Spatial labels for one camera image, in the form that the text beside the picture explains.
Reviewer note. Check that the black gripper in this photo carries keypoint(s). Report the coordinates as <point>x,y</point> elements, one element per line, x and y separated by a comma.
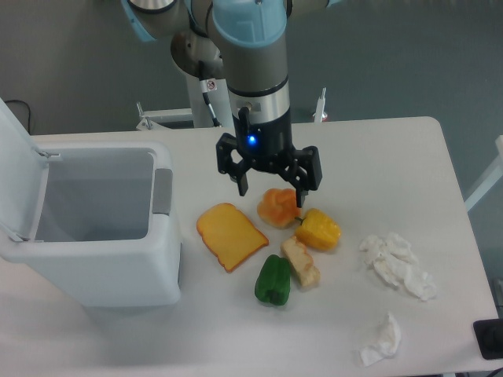
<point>268,147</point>

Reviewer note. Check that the square beige bread chunk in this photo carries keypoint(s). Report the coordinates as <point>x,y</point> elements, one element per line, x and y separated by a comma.
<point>302,263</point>

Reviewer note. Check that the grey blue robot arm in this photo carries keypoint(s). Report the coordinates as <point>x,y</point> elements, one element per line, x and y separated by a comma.
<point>244,44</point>

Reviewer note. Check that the orange round bread roll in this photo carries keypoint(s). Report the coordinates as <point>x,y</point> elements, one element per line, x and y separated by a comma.
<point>278,207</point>

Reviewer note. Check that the flat yellow toast slice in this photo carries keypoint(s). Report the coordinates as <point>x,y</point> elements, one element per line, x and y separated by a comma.
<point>229,235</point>

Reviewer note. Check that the yellow bell pepper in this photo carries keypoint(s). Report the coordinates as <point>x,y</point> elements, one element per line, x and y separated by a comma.
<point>317,230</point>

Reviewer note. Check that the green bell pepper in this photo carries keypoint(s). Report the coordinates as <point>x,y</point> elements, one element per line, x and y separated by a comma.
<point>273,283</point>

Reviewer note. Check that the large crumpled white tissue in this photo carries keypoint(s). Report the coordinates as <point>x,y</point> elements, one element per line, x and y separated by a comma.
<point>392,259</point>

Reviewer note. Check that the white open trash bin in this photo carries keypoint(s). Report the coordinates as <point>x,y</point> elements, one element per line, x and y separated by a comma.
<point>96,219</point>

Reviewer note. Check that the small crumpled white tissue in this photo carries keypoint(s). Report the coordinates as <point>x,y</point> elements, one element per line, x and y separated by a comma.
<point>384,342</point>

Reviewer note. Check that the black device at edge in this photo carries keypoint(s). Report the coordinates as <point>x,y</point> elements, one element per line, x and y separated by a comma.
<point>488,334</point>

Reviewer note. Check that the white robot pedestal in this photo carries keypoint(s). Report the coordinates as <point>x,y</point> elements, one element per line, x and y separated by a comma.
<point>209,107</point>

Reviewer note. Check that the white frame leg right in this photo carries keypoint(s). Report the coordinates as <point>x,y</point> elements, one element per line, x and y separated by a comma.
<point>487,179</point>

